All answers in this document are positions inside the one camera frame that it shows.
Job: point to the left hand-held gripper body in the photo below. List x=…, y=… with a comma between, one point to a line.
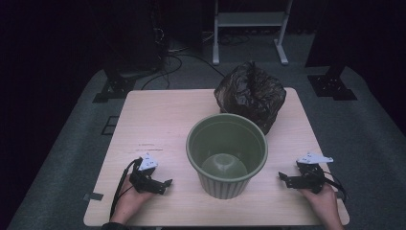
x=143, y=180

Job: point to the person's left hand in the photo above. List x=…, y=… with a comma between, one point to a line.
x=130, y=201

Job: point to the grey tape strip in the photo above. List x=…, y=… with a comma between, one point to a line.
x=94, y=196
x=341, y=195

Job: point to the person's right hand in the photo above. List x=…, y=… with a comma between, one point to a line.
x=324, y=204

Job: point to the white metal stand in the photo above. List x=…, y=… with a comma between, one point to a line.
x=250, y=19

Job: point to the green plastic bin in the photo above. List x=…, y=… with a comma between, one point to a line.
x=223, y=185

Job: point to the black plastic garbage bag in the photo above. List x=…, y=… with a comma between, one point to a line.
x=252, y=92

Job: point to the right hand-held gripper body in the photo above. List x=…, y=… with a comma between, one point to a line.
x=309, y=179

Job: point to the black stand base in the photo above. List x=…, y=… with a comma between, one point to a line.
x=115, y=89
x=332, y=84

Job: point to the dark cabinet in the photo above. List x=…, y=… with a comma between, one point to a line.
x=137, y=35

